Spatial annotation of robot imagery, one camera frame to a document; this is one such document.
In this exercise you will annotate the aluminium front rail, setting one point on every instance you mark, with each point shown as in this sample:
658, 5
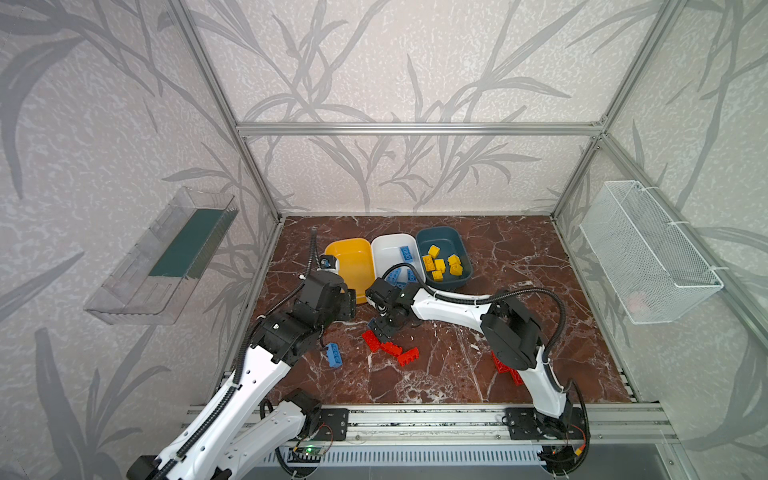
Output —
481, 424

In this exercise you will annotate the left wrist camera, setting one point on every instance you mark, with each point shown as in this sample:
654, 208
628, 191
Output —
327, 262

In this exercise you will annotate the green circuit board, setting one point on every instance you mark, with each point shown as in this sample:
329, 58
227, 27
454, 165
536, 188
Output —
305, 455

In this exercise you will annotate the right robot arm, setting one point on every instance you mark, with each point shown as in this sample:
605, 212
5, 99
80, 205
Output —
512, 331

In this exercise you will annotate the yellow sloped brick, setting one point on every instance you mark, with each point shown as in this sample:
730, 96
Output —
433, 251

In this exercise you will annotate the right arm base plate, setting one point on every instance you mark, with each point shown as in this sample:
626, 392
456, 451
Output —
529, 424

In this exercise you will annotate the red brick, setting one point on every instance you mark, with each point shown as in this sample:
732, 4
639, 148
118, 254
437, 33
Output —
371, 340
392, 349
517, 380
500, 367
408, 357

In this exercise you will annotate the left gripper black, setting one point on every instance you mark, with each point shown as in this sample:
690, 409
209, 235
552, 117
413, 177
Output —
346, 304

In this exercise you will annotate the blue brick group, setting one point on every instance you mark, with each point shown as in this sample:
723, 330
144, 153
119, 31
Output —
406, 254

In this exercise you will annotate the yellow long brick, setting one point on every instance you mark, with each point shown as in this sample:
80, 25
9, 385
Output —
430, 263

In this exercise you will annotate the clear plastic wall tray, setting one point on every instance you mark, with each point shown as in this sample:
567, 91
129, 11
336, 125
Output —
157, 277

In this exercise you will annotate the teal plastic bin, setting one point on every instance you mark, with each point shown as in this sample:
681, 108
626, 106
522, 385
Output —
450, 242

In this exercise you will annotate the white plastic bin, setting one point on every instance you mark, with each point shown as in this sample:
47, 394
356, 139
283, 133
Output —
387, 256

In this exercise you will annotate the right base wiring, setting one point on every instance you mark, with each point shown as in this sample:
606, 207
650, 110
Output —
564, 456

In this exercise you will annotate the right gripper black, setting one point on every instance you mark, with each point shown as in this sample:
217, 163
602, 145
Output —
381, 309

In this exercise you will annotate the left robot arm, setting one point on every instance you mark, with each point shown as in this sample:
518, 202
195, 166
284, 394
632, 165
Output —
217, 445

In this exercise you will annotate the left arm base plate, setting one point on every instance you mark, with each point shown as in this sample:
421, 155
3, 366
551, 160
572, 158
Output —
327, 424

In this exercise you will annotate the white wire mesh basket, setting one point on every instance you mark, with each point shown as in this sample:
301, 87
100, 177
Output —
655, 270

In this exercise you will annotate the yellow plastic bin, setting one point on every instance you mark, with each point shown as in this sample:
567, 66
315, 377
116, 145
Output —
356, 265

